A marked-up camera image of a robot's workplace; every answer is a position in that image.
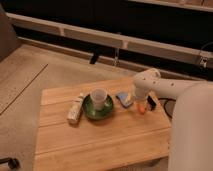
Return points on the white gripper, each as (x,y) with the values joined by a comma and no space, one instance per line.
(140,94)

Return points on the orange pepper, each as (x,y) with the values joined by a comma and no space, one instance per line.
(142,107)

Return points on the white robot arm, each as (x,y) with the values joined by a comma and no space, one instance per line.
(191,144)

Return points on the white ceramic cup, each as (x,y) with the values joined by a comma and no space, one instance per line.
(98,97)

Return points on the blue sponge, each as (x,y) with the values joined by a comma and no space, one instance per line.
(125,99)

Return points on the green bowl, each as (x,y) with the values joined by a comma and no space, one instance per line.
(93,112)

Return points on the white bottle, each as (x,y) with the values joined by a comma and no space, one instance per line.
(75,109)

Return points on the office chair wheel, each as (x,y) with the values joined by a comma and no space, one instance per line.
(13,163)

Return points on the white shelf rail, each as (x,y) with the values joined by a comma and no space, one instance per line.
(138,45)

